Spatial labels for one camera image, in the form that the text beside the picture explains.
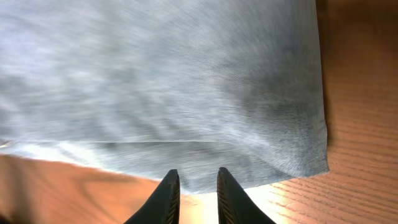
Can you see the light blue denim jeans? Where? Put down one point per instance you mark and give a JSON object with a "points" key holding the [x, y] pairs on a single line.
{"points": [[142, 87]]}

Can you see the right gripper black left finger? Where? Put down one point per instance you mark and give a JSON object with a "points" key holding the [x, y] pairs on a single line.
{"points": [[163, 205]]}

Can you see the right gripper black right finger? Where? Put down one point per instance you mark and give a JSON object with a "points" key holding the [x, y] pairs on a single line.
{"points": [[234, 204]]}

